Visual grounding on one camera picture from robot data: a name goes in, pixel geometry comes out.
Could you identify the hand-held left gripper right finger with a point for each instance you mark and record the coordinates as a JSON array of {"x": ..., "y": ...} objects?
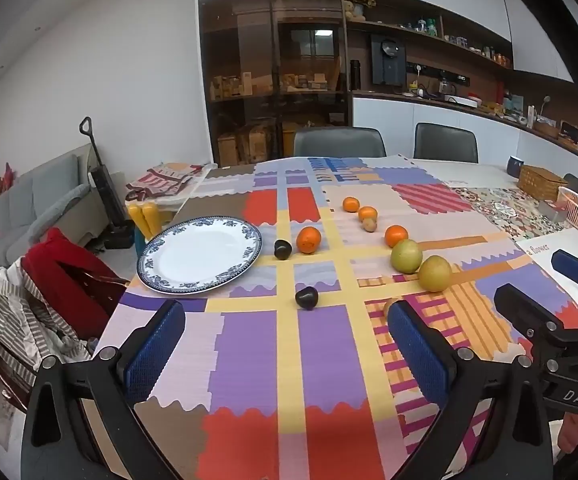
[{"x": 419, "y": 355}]

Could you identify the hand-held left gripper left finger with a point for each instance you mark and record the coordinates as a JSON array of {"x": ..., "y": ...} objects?
[{"x": 151, "y": 355}]

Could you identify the yellow pear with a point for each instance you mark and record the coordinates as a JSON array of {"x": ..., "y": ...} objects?
[{"x": 435, "y": 273}]

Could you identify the green pear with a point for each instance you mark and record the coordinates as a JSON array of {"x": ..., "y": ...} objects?
[{"x": 406, "y": 256}]

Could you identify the blue patterned white plate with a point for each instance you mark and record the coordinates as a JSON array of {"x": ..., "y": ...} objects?
[{"x": 199, "y": 255}]

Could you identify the dark purple round fruit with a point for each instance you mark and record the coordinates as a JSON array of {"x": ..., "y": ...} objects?
[
  {"x": 282, "y": 249},
  {"x": 307, "y": 298}
]

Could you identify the brown kiwi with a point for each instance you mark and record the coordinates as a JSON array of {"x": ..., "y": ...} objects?
[{"x": 369, "y": 225}]

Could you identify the person's right hand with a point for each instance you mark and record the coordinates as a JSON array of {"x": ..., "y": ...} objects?
[{"x": 567, "y": 437}]

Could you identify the small grey box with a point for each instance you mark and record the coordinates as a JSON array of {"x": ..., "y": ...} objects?
[{"x": 551, "y": 211}]

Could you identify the wicker basket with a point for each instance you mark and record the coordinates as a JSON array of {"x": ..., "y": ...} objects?
[{"x": 541, "y": 182}]

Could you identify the navy blue cup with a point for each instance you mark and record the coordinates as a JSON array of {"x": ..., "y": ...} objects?
[{"x": 514, "y": 166}]

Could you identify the red garment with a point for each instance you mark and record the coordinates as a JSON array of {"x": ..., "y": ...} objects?
[{"x": 64, "y": 260}]

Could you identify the black counter box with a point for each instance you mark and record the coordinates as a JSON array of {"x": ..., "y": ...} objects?
[{"x": 571, "y": 135}]

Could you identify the colourful patchwork tablecloth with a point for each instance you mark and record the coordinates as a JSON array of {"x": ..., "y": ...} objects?
[{"x": 289, "y": 360}]

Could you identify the striped grey cloth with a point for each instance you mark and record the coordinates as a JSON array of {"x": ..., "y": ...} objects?
[{"x": 19, "y": 310}]

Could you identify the small orange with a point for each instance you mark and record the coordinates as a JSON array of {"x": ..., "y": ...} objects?
[
  {"x": 351, "y": 204},
  {"x": 367, "y": 212}
]

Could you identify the folded striped cloth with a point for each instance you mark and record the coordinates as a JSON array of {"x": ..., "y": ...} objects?
[{"x": 164, "y": 180}]

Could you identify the black upright vacuum cleaner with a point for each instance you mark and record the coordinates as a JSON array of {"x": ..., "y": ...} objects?
[{"x": 104, "y": 185}]

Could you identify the white dish with red lid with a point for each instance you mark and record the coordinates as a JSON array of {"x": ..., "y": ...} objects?
[{"x": 471, "y": 100}]

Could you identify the grey sofa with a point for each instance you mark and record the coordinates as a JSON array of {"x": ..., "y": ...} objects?
[{"x": 44, "y": 185}]

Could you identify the glass kettle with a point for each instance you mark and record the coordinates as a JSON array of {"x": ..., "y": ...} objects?
[{"x": 447, "y": 88}]

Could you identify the cardboard box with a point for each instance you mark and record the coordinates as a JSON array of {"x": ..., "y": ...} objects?
[
  {"x": 256, "y": 142},
  {"x": 229, "y": 150}
]

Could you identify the red plush toy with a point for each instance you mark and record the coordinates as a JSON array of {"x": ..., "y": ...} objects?
[{"x": 4, "y": 177}]

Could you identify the black thermos bottle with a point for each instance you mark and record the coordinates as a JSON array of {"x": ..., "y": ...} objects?
[{"x": 355, "y": 74}]

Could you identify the dark glass cabinet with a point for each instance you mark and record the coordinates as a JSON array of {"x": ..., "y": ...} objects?
[{"x": 249, "y": 60}]

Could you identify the teddy bear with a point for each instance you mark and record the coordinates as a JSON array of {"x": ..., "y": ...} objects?
[{"x": 353, "y": 11}]

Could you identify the wooden wall shelf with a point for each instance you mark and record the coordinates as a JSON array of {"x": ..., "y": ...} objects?
[{"x": 419, "y": 35}]

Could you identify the black wall appliance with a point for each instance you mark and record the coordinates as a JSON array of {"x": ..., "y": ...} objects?
[{"x": 386, "y": 60}]

